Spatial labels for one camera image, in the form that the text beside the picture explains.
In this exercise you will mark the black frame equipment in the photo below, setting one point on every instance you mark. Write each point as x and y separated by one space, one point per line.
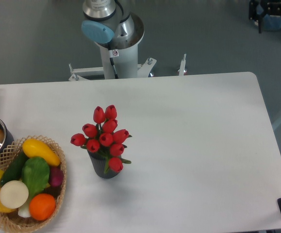
257 9

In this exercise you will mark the orange fruit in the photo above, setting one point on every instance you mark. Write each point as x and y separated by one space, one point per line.
42 206

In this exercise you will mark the white round onion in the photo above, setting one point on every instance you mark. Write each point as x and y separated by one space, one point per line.
14 194

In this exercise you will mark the yellow squash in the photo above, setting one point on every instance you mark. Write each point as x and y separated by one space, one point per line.
36 148

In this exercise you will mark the green cucumber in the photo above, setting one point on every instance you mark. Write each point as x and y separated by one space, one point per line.
14 170

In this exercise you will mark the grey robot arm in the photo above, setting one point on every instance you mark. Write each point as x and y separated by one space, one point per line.
111 24

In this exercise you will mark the dark grey ribbed vase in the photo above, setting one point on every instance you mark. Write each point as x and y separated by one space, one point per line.
99 163

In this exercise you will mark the red tulip bouquet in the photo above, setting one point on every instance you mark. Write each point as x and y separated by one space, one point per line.
104 139

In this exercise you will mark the woven wicker basket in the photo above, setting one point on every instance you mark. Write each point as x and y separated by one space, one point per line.
11 222

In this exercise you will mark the purple red onion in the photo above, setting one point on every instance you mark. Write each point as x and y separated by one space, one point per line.
56 176

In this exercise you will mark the blue plastic bag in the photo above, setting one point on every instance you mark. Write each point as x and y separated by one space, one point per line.
271 23

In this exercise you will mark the green leafy bok choy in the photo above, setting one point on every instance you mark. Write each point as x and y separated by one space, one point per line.
35 175

